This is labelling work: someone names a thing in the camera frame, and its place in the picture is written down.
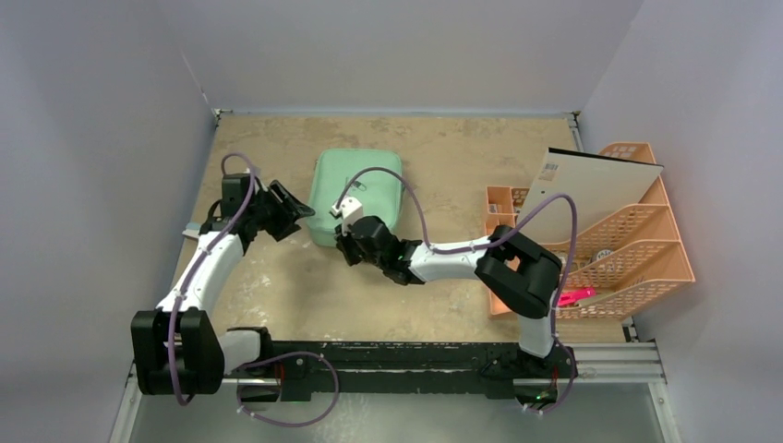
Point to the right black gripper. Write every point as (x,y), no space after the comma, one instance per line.
(351,245)

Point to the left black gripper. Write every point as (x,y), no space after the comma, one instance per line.
(288,209)

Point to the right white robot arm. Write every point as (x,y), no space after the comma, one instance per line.
(524,275)

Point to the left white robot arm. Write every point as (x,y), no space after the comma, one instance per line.
(176,348)

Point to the light blue stapler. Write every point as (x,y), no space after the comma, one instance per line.
(191,231)

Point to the pink marker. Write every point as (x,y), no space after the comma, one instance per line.
(575,296)

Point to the white cardboard folder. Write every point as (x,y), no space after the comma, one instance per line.
(598,185)

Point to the black metal base frame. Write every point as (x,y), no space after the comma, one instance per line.
(495,370)

